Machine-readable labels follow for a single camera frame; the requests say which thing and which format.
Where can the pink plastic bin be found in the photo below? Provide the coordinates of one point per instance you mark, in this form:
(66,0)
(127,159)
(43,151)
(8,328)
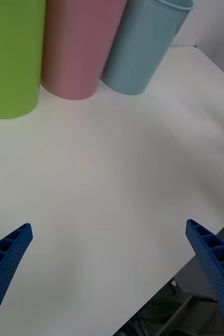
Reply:
(77,50)

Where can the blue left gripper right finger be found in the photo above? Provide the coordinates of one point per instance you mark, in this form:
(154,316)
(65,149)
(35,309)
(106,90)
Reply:
(219,273)

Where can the pale blue plastic bin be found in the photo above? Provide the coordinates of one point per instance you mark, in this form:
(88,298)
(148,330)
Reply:
(140,50)

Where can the green plastic bin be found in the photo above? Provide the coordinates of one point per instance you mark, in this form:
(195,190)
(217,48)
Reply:
(12,57)

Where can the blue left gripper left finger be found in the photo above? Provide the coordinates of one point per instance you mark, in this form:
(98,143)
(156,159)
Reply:
(4,273)

